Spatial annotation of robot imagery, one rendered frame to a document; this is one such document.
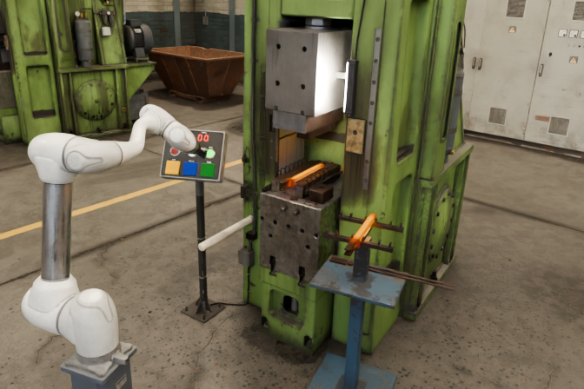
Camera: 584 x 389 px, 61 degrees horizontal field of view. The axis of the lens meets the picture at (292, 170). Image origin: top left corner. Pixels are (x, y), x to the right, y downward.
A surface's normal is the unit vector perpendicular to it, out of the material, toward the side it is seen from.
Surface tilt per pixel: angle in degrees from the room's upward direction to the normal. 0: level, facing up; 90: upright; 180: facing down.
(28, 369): 0
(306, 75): 90
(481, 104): 90
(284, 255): 90
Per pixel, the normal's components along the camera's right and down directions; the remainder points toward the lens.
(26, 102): 0.69, 0.26
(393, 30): -0.54, 0.27
